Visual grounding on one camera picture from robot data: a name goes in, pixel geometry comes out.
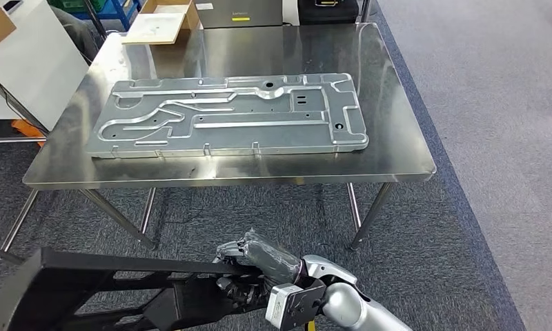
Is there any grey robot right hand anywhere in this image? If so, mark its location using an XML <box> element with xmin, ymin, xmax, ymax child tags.
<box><xmin>212</xmin><ymin>230</ymin><xmax>305</xmax><ymax>312</ymax></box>

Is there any black plastic frame part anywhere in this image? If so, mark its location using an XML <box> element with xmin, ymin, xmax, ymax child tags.
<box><xmin>0</xmin><ymin>248</ymin><xmax>270</xmax><ymax>331</ymax></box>

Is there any stainless steel workbench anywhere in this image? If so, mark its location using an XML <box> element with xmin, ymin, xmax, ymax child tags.
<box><xmin>0</xmin><ymin>23</ymin><xmax>437</xmax><ymax>253</ymax></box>

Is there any stamped grey metal panel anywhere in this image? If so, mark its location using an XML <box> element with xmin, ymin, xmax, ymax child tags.
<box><xmin>84</xmin><ymin>72</ymin><xmax>370</xmax><ymax>160</ymax></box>

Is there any grey laptop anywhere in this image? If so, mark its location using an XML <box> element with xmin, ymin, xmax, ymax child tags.
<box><xmin>194</xmin><ymin>0</ymin><xmax>284</xmax><ymax>29</ymax></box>

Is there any black carrying case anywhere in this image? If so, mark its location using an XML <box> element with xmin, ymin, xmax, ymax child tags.
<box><xmin>297</xmin><ymin>0</ymin><xmax>360</xmax><ymax>26</ymax></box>

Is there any open cardboard box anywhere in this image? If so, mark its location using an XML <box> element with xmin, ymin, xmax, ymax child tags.
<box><xmin>121</xmin><ymin>0</ymin><xmax>201</xmax><ymax>46</ymax></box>

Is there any orange object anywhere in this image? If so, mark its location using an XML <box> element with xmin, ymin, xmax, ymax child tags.
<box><xmin>10</xmin><ymin>119</ymin><xmax>46</xmax><ymax>147</ymax></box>

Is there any person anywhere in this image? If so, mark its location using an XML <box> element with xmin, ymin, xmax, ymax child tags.
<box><xmin>50</xmin><ymin>6</ymin><xmax>101</xmax><ymax>63</ymax></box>

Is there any green plastic crate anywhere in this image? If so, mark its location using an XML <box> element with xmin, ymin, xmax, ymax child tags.
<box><xmin>47</xmin><ymin>0</ymin><xmax>104</xmax><ymax>14</ymax></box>

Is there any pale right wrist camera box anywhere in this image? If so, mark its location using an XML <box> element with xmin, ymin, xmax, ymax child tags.
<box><xmin>265</xmin><ymin>279</ymin><xmax>327</xmax><ymax>331</ymax></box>

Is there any metal stand frame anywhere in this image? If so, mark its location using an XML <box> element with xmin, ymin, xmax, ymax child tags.
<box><xmin>0</xmin><ymin>68</ymin><xmax>48</xmax><ymax>145</ymax></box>

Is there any blue metal rack frame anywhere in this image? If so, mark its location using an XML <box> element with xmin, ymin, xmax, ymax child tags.
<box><xmin>70</xmin><ymin>0</ymin><xmax>142</xmax><ymax>32</ymax></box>

